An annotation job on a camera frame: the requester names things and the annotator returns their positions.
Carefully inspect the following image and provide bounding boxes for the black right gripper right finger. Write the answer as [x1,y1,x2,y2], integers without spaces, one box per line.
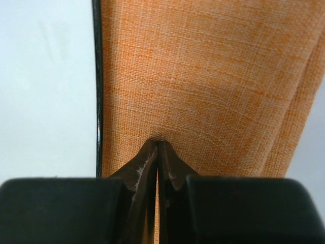
[158,141,324,243]

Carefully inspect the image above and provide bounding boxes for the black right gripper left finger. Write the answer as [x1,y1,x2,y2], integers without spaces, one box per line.
[1,140,158,243]

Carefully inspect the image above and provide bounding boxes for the orange cloth placemat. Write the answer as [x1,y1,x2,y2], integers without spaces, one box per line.
[100,1,324,177]

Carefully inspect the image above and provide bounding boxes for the white square plate black rim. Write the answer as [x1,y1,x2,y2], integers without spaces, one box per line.
[1,1,101,181]

